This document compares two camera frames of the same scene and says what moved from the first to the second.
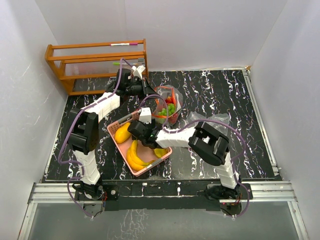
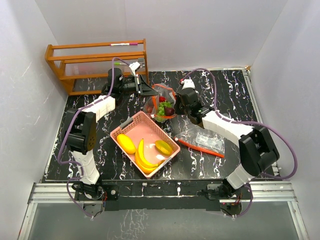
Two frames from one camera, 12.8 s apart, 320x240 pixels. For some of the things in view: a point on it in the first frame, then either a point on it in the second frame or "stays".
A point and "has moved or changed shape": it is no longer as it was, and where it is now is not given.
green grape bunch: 171,109 has moved or changed shape
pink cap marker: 123,44 stays
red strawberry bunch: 173,118 has moved or changed shape
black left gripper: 139,81 stays
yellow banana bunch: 132,157 to 142,163
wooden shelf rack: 95,60 stays
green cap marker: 116,63 stays
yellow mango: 122,134 to 126,144
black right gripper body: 151,126 to 179,108
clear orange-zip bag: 167,104 has moved or changed shape
